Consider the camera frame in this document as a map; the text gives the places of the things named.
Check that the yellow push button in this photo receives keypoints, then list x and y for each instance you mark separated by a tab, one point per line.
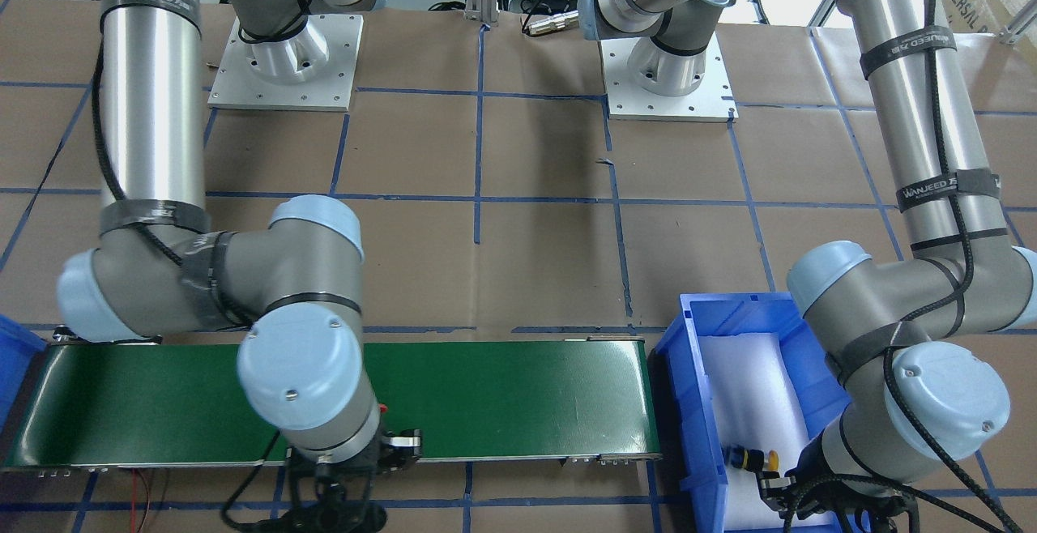
754	460

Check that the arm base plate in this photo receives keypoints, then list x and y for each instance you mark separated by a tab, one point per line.
643	83
312	71

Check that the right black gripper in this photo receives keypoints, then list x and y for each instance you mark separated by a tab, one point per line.
403	445

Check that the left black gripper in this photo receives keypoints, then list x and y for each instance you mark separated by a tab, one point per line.
770	488

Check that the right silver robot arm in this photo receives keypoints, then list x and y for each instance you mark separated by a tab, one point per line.
295	287

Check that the white foam pad bin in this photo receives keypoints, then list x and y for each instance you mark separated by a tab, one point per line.
759	400

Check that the green conveyor belt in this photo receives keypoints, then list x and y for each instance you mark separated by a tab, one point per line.
120	405

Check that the blue bin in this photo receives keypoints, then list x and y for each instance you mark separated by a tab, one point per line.
728	314
18	346

